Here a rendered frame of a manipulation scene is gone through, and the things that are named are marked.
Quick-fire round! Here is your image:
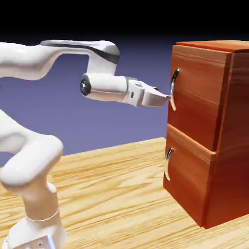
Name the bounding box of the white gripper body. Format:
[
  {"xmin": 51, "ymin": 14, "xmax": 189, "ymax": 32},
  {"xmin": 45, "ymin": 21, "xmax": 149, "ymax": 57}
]
[{"xmin": 140, "ymin": 81, "xmax": 168, "ymax": 108}]

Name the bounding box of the long curved metal handle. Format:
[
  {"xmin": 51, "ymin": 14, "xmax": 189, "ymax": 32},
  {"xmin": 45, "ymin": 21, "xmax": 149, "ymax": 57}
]
[{"xmin": 170, "ymin": 68, "xmax": 180, "ymax": 112}]

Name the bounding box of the large reddish wooden door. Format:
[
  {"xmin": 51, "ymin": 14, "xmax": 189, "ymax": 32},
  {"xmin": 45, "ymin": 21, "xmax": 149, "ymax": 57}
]
[{"xmin": 167, "ymin": 44, "xmax": 233, "ymax": 152}]

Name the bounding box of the reddish wooden cabinet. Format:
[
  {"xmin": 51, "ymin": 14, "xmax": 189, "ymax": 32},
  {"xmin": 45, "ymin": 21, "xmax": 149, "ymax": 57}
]
[{"xmin": 162, "ymin": 39, "xmax": 249, "ymax": 230}]

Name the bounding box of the small reddish wooden door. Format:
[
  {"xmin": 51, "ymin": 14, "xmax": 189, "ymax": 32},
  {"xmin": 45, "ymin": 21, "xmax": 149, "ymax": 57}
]
[{"xmin": 162, "ymin": 124, "xmax": 216, "ymax": 228}]

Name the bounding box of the short curved metal handle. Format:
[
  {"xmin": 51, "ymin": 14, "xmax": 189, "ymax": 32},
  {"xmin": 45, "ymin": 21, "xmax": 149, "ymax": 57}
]
[{"xmin": 163, "ymin": 147, "xmax": 174, "ymax": 181}]

